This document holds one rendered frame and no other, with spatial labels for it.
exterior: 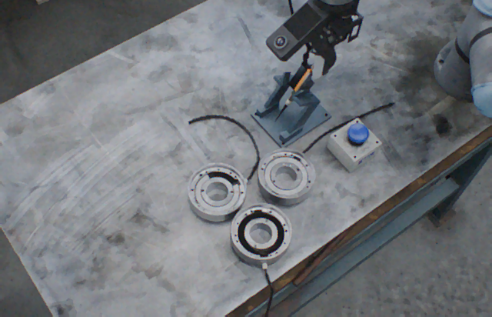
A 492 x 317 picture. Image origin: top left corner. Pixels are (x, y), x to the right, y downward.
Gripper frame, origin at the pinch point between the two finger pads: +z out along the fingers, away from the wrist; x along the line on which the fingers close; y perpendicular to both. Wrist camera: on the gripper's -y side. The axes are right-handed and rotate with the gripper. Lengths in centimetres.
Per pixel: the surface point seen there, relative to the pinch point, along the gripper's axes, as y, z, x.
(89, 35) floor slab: 1, 92, 110
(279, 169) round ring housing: -12.9, 9.8, -8.8
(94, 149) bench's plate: -37.6, 11.8, 16.2
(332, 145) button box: -1.6, 9.5, -10.9
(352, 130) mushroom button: 0.9, 4.5, -12.5
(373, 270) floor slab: 23, 92, -23
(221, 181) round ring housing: -23.3, 8.9, -4.9
